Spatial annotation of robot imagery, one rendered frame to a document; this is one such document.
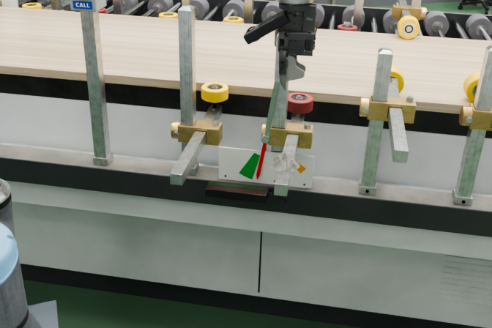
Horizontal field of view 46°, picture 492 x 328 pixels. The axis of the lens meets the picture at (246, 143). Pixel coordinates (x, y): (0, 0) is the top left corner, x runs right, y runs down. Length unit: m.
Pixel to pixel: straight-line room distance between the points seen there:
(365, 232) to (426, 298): 0.49
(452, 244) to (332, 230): 0.34
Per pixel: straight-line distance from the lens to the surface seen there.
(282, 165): 1.36
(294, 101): 1.62
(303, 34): 1.35
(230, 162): 1.60
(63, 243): 2.26
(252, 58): 1.99
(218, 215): 1.73
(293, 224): 1.70
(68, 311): 2.31
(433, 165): 1.83
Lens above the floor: 1.51
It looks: 26 degrees down
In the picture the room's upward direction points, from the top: 2 degrees clockwise
